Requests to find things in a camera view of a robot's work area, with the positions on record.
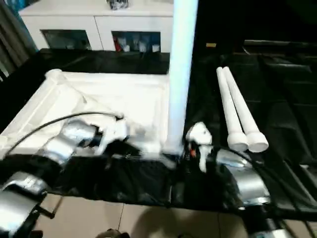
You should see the white glass door cabinet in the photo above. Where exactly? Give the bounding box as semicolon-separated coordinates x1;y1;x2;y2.
18;0;174;54

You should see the dark robot waist part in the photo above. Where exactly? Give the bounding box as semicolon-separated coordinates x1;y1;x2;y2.
96;229;129;238

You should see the black mat cover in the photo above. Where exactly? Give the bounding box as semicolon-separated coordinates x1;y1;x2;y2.
0;48;317;219

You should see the grey curtain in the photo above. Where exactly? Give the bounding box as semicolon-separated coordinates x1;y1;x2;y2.
0;2;38;80

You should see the black folding stand frame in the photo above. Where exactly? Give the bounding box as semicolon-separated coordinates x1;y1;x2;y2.
37;195;62;220

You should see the dark speckled object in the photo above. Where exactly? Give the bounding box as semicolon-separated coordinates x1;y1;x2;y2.
106;0;131;10

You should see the white plastic table leg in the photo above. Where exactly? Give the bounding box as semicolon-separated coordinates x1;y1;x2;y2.
215;66;248;150
222;66;269;153
162;0;200;156

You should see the dark metal bar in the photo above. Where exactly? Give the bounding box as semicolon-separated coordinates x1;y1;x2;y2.
244;39;317;49

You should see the white plastic table top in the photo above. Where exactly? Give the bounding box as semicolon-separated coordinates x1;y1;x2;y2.
0;69;185;171

